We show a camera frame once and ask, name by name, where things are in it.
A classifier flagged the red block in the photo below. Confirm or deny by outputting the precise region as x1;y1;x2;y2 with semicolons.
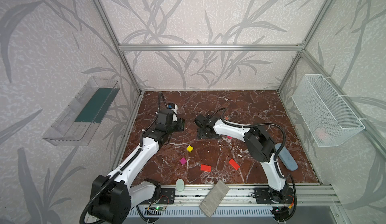
229;159;240;170
200;165;212;172

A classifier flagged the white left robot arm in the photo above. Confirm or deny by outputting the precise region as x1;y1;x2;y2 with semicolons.
79;118;185;224

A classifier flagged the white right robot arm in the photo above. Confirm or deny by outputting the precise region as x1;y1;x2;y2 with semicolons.
194;115;289;198

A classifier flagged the yellow cube block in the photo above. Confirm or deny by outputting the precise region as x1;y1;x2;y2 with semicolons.
187;146;194;153

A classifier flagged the magenta cube block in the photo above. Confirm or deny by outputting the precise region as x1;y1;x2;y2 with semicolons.
180;158;187;165

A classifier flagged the pale green oval soap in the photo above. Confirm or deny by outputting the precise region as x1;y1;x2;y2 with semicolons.
176;179;185;192

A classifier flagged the grey stone slab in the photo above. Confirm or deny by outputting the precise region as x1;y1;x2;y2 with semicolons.
200;181;229;217

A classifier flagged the blue grey oval case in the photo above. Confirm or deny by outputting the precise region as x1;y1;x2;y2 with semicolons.
279;147;298;171

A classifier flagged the pink item in basket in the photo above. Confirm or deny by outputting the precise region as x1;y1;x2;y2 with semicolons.
315;127;330;141

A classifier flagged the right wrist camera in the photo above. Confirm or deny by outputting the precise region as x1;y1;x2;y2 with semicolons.
194;114;218;128

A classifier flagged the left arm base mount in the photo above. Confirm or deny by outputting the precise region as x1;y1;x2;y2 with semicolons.
146;187;176;204

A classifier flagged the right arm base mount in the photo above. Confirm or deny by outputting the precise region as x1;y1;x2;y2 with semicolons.
251;187;295;205

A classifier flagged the aluminium horizontal frame bar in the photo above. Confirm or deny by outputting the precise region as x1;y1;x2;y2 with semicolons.
119;44;303;52

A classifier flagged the clear plastic wall bin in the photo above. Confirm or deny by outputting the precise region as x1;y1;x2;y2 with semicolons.
42;77;120;147

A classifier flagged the white wire basket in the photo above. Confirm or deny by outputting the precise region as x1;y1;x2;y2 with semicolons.
292;74;365;148

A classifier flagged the aluminium frame post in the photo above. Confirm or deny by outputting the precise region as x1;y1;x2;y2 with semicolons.
277;0;336;94

